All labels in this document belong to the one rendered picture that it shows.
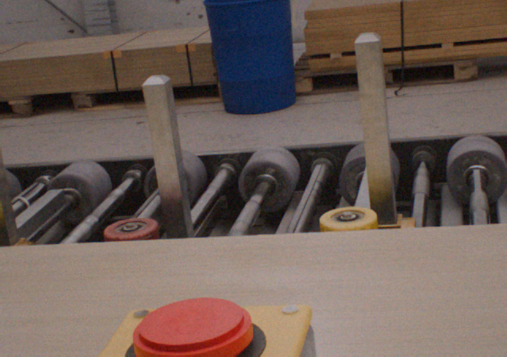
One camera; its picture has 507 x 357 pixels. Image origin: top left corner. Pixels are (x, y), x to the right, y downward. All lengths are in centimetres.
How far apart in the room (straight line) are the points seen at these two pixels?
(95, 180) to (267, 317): 166
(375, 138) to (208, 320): 110
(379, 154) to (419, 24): 480
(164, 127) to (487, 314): 61
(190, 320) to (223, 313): 1
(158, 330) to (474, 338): 72
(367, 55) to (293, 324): 106
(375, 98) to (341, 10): 482
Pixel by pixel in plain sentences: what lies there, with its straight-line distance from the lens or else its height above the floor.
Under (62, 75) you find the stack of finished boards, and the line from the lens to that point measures 678.
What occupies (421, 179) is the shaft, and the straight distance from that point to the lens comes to 179.
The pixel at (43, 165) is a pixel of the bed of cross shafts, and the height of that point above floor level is 84.
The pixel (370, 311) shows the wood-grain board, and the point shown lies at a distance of 109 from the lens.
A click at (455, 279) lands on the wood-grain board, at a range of 116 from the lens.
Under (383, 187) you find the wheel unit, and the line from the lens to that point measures 144.
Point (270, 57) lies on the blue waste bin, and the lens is 591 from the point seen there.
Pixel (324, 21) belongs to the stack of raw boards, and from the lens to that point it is 623.
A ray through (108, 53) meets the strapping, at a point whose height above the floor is 39.
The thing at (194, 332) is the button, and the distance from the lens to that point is 32.
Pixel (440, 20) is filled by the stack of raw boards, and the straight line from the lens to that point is 619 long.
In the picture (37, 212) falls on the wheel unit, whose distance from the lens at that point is 182.
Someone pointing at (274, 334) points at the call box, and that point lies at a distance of 34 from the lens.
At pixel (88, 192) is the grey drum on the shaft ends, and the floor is 81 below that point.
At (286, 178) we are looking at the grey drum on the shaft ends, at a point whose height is 82.
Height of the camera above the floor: 137
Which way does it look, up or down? 16 degrees down
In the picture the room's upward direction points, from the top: 7 degrees counter-clockwise
